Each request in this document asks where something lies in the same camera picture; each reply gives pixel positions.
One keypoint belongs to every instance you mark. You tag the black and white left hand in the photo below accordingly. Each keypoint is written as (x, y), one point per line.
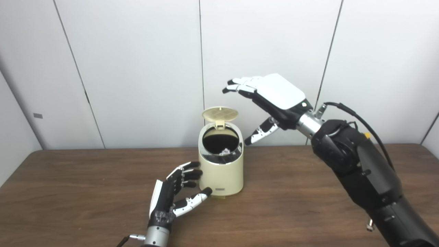
(164, 199)

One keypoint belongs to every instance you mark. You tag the black and white right hand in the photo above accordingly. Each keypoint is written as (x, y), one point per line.
(277, 91)

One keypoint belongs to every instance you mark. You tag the cream round bin lid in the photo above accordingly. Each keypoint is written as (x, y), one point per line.
(220, 113)

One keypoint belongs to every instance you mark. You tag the cream-colored plastic bin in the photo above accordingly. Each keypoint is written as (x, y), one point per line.
(223, 175)

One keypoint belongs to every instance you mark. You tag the white paper ball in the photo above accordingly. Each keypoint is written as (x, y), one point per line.
(225, 151)

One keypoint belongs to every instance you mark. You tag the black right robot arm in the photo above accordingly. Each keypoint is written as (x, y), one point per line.
(367, 171)

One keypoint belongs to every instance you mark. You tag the small grey wall label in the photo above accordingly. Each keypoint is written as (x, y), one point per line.
(38, 115)

